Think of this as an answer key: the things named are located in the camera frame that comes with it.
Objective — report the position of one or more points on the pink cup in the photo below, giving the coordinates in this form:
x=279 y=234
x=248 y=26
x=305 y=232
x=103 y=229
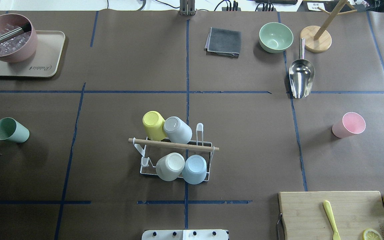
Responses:
x=349 y=125

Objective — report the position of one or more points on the mint green cup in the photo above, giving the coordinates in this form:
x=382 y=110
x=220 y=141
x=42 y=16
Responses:
x=13 y=131

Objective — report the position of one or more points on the grey cup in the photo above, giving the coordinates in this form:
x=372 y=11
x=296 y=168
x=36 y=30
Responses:
x=177 y=130

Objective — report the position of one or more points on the yellow cup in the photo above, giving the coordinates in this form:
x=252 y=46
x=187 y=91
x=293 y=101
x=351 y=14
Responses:
x=153 y=123

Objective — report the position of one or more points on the light blue cup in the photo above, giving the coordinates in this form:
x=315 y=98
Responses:
x=195 y=169

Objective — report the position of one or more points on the cream white cup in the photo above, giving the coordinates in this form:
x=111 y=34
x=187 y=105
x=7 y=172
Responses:
x=170 y=166

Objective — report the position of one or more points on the grey folded cloth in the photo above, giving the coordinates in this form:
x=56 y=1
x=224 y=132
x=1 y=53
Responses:
x=223 y=42

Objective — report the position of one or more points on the mint green bowl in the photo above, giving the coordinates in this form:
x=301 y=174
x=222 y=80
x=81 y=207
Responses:
x=275 y=37

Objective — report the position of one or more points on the metal scoop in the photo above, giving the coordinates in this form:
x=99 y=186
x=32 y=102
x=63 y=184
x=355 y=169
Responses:
x=301 y=74

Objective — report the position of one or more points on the wooden cutting board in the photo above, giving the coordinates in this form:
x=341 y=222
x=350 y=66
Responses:
x=307 y=215

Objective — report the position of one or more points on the wooden mug tree stand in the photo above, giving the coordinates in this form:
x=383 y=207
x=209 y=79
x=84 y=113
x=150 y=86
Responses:
x=316 y=38

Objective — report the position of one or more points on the beige plastic tray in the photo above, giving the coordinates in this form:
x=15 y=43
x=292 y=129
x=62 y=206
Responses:
x=44 y=62

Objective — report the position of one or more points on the yellow plastic knife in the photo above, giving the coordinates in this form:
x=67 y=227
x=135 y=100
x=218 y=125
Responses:
x=329 y=212

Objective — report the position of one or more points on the pink ribbed bowl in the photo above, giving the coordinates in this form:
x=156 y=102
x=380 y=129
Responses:
x=18 y=38

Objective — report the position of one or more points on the metal tongs in bowl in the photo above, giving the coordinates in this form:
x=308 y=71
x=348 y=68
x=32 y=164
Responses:
x=16 y=32

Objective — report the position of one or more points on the lemon slice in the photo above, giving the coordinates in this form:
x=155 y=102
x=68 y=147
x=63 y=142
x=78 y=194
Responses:
x=371 y=234

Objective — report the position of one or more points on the white wire cup holder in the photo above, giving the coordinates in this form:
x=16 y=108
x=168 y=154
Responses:
x=143 y=146

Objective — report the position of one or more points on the aluminium frame post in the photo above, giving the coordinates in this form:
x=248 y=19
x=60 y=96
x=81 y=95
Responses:
x=187 y=7

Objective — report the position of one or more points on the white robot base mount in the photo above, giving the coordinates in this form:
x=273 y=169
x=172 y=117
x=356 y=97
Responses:
x=186 y=234

